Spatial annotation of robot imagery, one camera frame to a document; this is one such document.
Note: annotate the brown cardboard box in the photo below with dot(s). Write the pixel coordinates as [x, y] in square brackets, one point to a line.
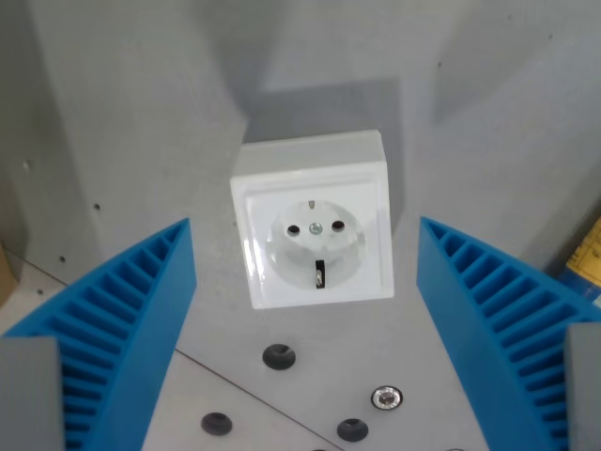
[5, 277]

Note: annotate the silver hex screw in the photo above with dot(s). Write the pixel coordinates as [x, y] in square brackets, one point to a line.
[387, 398]

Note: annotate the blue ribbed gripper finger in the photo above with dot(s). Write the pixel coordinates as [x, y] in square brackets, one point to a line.
[507, 338]
[117, 338]

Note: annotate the yellow blue box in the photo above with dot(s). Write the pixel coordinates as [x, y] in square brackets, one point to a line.
[587, 263]

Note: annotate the white wall socket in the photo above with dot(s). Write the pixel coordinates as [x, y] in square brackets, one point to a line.
[319, 188]

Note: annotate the light metal base plate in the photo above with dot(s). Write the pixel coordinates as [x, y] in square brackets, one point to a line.
[188, 399]

